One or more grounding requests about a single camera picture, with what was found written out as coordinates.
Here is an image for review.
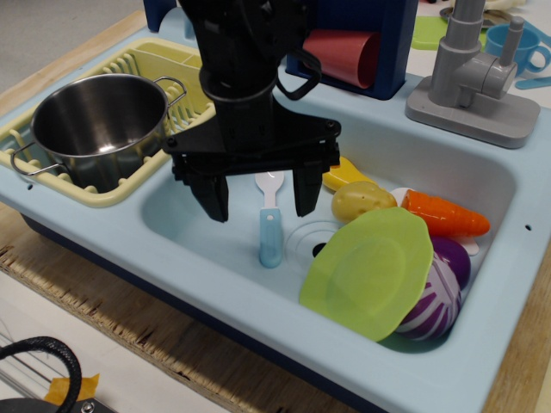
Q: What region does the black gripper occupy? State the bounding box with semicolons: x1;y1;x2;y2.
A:
162;97;341;222

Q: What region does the white spoon blue handle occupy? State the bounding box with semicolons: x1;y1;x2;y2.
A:
255;171;284;268

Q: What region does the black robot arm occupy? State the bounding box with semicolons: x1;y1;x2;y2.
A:
163;1;341;222

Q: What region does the stainless steel pot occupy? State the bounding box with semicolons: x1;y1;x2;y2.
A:
29;74;188;193

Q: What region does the yellow toy potato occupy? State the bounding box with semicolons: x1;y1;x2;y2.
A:
331;182;397;223

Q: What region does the light blue toy sink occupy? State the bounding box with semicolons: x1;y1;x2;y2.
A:
1;75;550;412

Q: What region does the green plastic plate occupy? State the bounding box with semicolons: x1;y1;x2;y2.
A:
299;206;435;343

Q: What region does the red plastic cup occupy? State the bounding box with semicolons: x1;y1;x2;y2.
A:
303;29;381;89

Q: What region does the orange toy carrot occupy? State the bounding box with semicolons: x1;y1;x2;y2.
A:
401;189;491;237

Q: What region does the purple toy cabbage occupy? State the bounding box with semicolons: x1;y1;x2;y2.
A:
396;237;471;341

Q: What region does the dark blue cup holder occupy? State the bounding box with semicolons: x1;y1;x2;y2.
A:
143;1;418;100

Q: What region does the grey toy faucet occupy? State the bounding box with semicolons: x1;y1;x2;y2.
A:
405;1;541;149

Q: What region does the green plate in background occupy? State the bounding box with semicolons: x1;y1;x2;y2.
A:
411;16;486;51

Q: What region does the blue plastic mug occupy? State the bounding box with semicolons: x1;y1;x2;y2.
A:
485;22;550;77

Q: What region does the blue utensil in background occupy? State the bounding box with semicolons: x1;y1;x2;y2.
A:
515;76;551;90

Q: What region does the orange tape piece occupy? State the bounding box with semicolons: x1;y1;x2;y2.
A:
44;373;101;405

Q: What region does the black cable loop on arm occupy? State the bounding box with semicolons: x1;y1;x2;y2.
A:
275;47;324;102

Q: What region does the black braided cable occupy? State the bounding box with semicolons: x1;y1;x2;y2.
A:
0;336;84;413

